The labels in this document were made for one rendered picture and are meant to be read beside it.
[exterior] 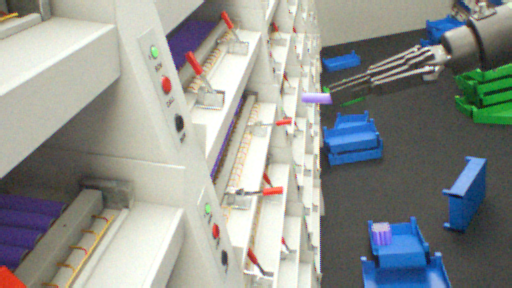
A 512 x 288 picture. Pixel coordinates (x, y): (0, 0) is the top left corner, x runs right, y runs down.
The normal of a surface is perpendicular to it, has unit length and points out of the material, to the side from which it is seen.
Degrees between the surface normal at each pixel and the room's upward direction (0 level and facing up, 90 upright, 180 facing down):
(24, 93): 108
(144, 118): 90
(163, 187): 90
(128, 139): 90
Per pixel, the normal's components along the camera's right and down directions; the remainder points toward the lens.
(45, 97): 0.99, 0.15
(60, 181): -0.12, 0.50
